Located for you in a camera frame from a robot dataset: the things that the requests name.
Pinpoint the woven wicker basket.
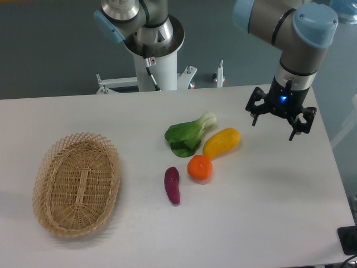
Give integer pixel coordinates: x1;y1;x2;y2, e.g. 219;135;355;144
32;132;120;237

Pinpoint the orange persimmon fruit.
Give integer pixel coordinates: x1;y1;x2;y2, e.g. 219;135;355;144
187;155;213;181

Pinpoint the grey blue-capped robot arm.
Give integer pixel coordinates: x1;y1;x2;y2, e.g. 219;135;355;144
94;1;338;135

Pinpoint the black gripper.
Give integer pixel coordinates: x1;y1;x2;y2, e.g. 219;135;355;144
245;78;317;141

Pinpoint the green bok choy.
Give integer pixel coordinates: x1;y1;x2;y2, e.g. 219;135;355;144
164;112;217;157

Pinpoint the purple sweet potato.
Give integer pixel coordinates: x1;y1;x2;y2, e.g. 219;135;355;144
164;167;181;205

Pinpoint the blue bag in background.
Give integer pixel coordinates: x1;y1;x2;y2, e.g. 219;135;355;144
330;0;356;25

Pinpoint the yellow mango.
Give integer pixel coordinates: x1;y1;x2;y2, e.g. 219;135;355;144
202;128;241;159

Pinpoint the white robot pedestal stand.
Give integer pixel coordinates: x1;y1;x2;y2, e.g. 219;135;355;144
95;16;226;94

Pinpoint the black device at table edge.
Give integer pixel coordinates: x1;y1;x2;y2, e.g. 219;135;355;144
337;226;356;255

